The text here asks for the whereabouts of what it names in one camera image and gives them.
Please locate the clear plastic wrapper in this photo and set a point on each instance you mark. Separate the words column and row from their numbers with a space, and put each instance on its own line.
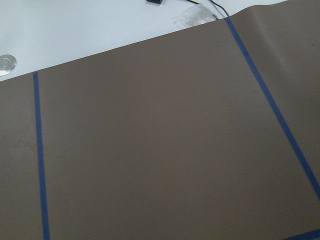
column 194, row 16

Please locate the silver round disc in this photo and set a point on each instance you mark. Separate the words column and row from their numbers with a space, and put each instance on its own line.
column 7, row 64

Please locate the brown paper table mat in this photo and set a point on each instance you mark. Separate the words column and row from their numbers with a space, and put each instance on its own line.
column 117, row 125

